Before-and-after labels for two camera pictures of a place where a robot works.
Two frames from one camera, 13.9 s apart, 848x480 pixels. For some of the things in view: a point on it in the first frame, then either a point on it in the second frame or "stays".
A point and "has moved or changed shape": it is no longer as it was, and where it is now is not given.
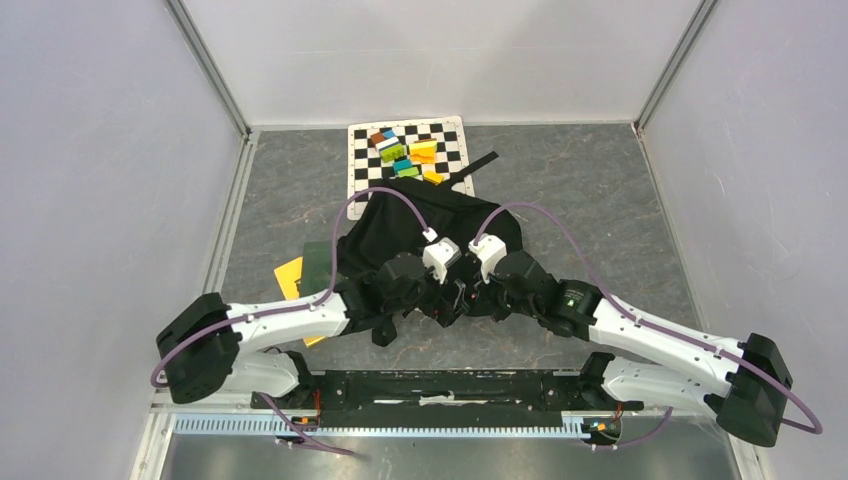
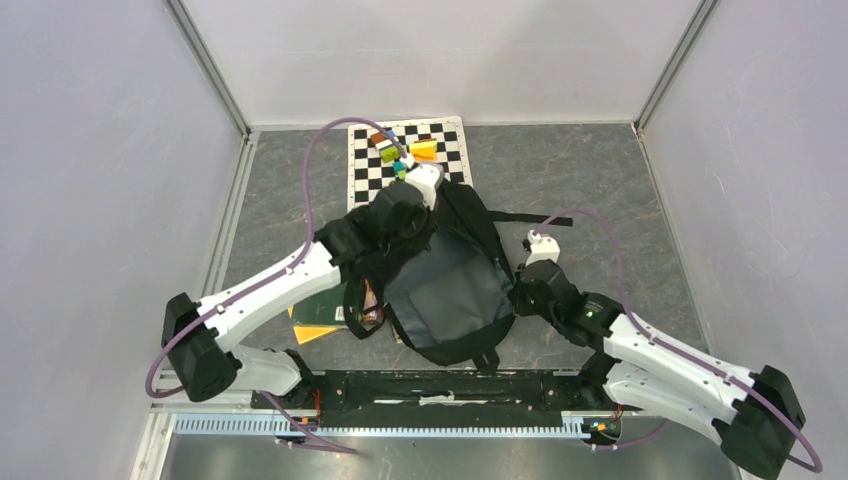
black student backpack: (404, 209) has moved or changed shape
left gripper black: (451, 308) to (422, 240)
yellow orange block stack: (423, 151) stays
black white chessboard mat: (366, 169) stays
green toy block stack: (389, 154) stays
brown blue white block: (382, 139) stays
